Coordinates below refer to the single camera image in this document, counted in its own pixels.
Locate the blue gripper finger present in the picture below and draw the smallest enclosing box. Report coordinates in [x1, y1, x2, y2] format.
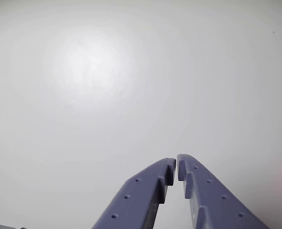
[177, 154, 271, 229]
[92, 157, 177, 229]

